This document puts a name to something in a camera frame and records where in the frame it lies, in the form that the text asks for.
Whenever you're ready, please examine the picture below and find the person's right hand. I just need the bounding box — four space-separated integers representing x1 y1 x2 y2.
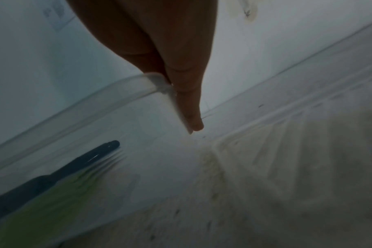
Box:
66 0 219 132

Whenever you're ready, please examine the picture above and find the clear plastic container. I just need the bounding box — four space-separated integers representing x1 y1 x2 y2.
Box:
0 71 195 248

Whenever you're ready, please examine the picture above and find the clear plastic container lid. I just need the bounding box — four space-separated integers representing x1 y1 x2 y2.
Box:
201 65 372 219

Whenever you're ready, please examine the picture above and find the stack of green forks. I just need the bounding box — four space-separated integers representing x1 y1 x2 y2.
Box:
0 150 128 248

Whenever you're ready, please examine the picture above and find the metal wall bracket frame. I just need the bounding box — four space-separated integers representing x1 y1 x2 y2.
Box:
229 0 259 22

